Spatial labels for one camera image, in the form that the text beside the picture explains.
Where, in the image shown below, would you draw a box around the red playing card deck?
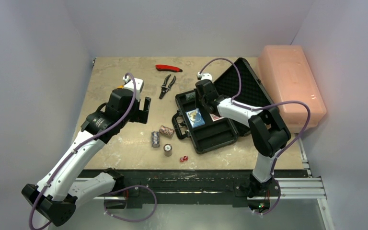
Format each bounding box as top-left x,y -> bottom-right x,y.
210,114 -> 224,122

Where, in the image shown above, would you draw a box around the brown 100 chip stack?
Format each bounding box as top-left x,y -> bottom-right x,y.
163,144 -> 172,157

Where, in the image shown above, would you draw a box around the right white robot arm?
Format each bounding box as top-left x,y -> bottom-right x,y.
195,80 -> 291,195

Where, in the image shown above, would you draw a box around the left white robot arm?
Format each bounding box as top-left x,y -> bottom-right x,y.
22,88 -> 151,230

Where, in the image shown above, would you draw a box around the black poker set case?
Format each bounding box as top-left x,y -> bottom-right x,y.
172,57 -> 273,154

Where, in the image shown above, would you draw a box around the green blue chip stack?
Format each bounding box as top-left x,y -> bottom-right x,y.
185,92 -> 196,101

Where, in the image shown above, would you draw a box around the orange blue chip stack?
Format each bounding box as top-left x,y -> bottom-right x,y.
151,131 -> 160,148
159,125 -> 175,138

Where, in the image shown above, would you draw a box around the blue playing card deck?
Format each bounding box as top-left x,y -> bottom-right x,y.
185,108 -> 205,128

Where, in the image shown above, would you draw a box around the black grey pliers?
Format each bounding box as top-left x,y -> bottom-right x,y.
159,74 -> 176,100

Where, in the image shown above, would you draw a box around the red utility knife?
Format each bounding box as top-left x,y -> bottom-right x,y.
155,64 -> 183,73

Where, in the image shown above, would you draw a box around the pink plastic storage bin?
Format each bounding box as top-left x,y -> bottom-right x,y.
257,45 -> 327,133

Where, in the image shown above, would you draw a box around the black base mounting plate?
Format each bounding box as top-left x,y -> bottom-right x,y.
76,169 -> 309,209

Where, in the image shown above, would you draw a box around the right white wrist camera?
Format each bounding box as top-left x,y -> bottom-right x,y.
197,72 -> 213,81

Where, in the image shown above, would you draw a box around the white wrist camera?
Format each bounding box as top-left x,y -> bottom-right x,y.
197,72 -> 213,81
123,73 -> 144,102

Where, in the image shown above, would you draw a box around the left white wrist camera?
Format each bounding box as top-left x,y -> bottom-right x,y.
123,73 -> 144,102

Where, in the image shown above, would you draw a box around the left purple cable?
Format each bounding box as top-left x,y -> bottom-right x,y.
28,72 -> 138,230

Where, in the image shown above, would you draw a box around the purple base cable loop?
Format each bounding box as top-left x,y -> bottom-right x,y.
103,185 -> 158,222

